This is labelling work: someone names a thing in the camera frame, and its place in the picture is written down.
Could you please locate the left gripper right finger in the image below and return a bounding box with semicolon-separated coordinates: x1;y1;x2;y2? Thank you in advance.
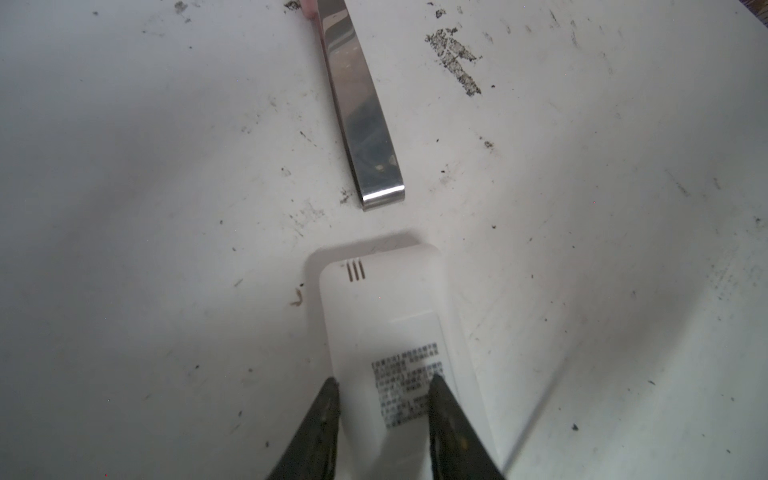
427;375;503;480

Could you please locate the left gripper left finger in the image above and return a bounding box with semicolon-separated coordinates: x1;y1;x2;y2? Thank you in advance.
267;377;340;480

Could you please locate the white remote control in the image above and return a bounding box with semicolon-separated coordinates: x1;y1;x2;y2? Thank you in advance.
319;244;498;479

